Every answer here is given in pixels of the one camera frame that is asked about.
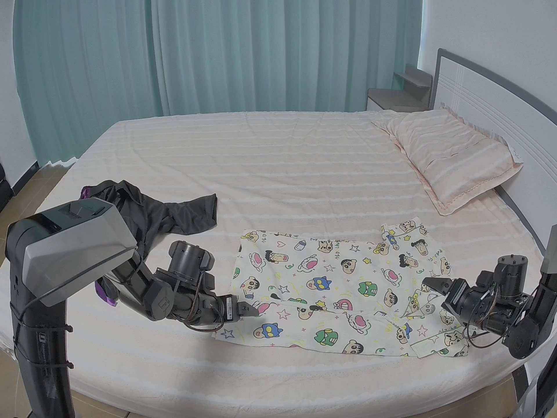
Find white printed pyjama top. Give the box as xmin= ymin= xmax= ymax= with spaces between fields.
xmin=214 ymin=218 xmax=471 ymax=360

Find black garment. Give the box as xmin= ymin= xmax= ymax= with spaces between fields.
xmin=89 ymin=180 xmax=218 ymax=260

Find bed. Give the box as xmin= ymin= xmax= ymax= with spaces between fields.
xmin=0 ymin=48 xmax=557 ymax=415

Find black chair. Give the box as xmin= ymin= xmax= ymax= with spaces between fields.
xmin=0 ymin=164 xmax=11 ymax=210

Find blue-green curtain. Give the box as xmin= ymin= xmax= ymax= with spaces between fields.
xmin=13 ymin=0 xmax=166 ymax=169
xmin=150 ymin=0 xmax=425 ymax=114

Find pale pink striped pillow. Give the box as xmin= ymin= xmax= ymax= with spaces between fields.
xmin=371 ymin=107 xmax=524 ymax=217

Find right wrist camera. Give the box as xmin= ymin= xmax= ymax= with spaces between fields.
xmin=476 ymin=270 xmax=497 ymax=293

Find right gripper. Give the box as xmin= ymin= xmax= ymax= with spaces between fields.
xmin=422 ymin=277 xmax=481 ymax=323

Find purple garment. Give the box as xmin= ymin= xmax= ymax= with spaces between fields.
xmin=79 ymin=185 xmax=121 ymax=309

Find grey bedside table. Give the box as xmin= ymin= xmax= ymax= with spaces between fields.
xmin=368 ymin=64 xmax=433 ymax=112

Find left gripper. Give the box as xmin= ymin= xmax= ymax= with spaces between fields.
xmin=208 ymin=293 xmax=262 ymax=326

